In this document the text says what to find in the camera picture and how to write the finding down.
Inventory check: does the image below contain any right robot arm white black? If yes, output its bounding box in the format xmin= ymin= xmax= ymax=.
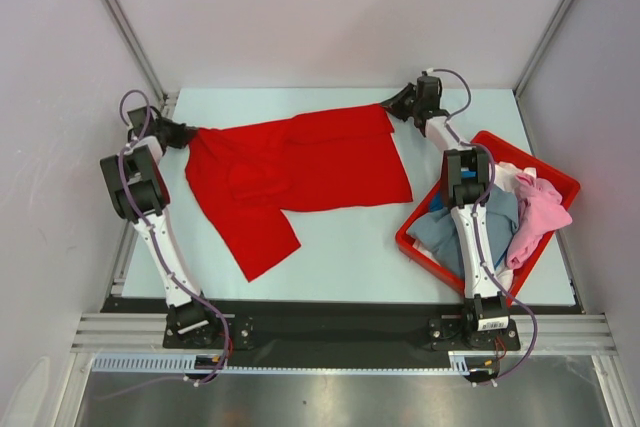
xmin=382 ymin=68 xmax=510 ymax=348

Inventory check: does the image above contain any red plastic bin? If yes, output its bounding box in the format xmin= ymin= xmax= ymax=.
xmin=394 ymin=130 xmax=582 ymax=304

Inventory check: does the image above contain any pink t-shirt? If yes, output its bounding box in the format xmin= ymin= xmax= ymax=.
xmin=506 ymin=172 xmax=572 ymax=270

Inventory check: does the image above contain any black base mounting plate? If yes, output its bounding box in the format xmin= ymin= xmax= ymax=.
xmin=101 ymin=297 xmax=521 ymax=370

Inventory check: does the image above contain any right aluminium corner post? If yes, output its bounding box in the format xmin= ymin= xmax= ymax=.
xmin=514 ymin=0 xmax=604 ymax=98

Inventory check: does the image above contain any red t-shirt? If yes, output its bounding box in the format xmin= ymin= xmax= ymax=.
xmin=185 ymin=104 xmax=413 ymax=281

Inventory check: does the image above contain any aluminium corner post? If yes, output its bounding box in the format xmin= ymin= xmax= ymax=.
xmin=514 ymin=0 xmax=604 ymax=98
xmin=100 ymin=0 xmax=178 ymax=106

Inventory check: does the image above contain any right grey cable duct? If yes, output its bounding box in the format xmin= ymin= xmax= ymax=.
xmin=448 ymin=351 xmax=500 ymax=381

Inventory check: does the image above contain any grey cable duct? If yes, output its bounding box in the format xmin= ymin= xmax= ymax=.
xmin=92 ymin=353 xmax=220 ymax=375
xmin=448 ymin=351 xmax=500 ymax=381

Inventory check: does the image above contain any white t-shirt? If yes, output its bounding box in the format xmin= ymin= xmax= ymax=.
xmin=494 ymin=162 xmax=522 ymax=193

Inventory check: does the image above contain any left grey cable duct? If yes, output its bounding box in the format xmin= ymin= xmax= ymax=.
xmin=92 ymin=353 xmax=220 ymax=375

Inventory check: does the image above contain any blue t-shirt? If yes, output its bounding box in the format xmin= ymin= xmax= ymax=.
xmin=428 ymin=191 xmax=445 ymax=212

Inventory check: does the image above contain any grey-blue t-shirt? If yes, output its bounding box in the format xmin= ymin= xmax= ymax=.
xmin=408 ymin=187 xmax=519 ymax=285

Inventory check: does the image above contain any left aluminium corner post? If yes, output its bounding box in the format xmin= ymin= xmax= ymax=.
xmin=100 ymin=0 xmax=178 ymax=106

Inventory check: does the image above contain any aluminium front rail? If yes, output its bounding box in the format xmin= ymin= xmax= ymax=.
xmin=71 ymin=313 xmax=617 ymax=355

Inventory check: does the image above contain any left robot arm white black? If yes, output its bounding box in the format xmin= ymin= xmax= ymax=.
xmin=100 ymin=107 xmax=221 ymax=349

